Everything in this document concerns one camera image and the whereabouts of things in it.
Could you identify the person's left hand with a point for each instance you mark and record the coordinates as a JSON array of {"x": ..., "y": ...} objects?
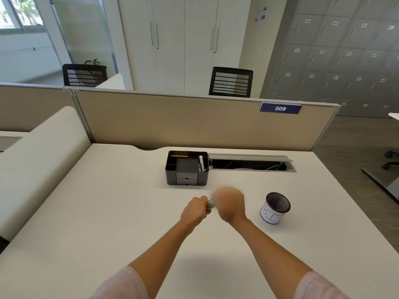
[{"x": 194, "y": 211}]

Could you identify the person's right hand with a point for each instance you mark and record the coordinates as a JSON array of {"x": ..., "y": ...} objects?
[{"x": 230, "y": 203}]

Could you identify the person's left fingers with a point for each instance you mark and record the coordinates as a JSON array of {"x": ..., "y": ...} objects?
[{"x": 203, "y": 207}]

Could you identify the small silver cylindrical object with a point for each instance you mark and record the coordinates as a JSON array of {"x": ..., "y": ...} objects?
[{"x": 210, "y": 203}]

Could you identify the person's left forearm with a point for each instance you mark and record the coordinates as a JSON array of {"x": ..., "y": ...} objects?
[{"x": 146, "y": 261}]

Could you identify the person's right forearm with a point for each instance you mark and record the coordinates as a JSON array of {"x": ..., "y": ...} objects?
[{"x": 280, "y": 261}]

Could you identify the black desk organizer with drawers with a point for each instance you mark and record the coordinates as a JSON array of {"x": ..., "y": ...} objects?
[{"x": 187, "y": 168}]

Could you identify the white pen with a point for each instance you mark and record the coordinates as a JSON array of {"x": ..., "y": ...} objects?
[{"x": 202, "y": 163}]

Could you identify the black mesh pen cup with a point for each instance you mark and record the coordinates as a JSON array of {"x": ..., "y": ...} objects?
[{"x": 275, "y": 208}]

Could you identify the beige desk partition panel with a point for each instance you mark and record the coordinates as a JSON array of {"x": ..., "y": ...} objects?
[{"x": 202, "y": 124}]

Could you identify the blue desk number label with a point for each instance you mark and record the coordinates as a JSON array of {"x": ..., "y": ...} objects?
[{"x": 280, "y": 108}]

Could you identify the black mesh office chair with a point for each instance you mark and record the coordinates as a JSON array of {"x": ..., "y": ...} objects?
[
  {"x": 84, "y": 75},
  {"x": 230, "y": 81}
]

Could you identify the white tall cabinet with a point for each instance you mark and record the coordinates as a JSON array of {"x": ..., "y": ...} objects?
[{"x": 184, "y": 43}]

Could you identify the white rounded desk divider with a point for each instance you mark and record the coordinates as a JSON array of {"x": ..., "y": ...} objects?
[{"x": 37, "y": 165}]

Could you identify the beige side partition panel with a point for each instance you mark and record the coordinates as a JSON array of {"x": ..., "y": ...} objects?
[{"x": 34, "y": 108}]

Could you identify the glass door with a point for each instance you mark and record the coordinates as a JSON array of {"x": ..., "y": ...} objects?
[{"x": 81, "y": 34}]

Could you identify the window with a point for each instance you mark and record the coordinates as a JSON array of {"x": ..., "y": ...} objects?
[{"x": 18, "y": 12}]

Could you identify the paper notice on wall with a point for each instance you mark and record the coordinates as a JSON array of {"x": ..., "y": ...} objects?
[{"x": 260, "y": 14}]

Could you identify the grey locker wall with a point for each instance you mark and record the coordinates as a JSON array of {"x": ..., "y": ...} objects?
[{"x": 336, "y": 52}]

